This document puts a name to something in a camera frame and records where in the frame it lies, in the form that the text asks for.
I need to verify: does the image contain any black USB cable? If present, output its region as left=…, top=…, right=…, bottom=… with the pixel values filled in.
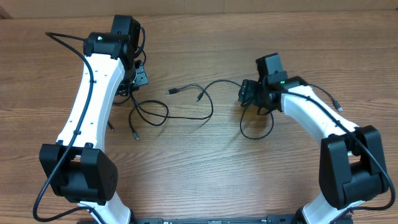
left=127, top=83, right=215, bottom=141
left=106, top=93, right=137, bottom=131
left=196, top=79, right=345, bottom=141

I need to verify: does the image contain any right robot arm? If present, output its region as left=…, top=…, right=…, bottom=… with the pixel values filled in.
left=238, top=53, right=396, bottom=224

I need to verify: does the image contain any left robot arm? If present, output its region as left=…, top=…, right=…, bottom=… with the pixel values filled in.
left=32, top=15, right=149, bottom=223

